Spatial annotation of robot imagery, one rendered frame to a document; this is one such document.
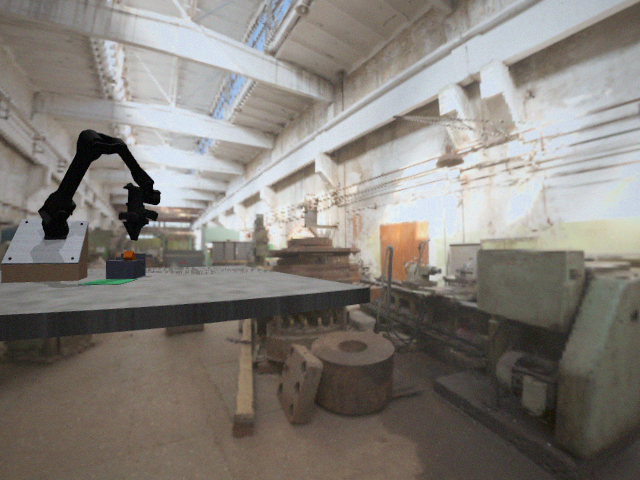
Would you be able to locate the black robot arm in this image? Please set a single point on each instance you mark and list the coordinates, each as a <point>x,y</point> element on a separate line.
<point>89,147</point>

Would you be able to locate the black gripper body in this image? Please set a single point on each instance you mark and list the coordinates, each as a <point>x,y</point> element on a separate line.
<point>133,212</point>

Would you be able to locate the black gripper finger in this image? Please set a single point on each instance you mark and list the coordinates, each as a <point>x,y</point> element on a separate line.
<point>138,228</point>
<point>131,228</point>

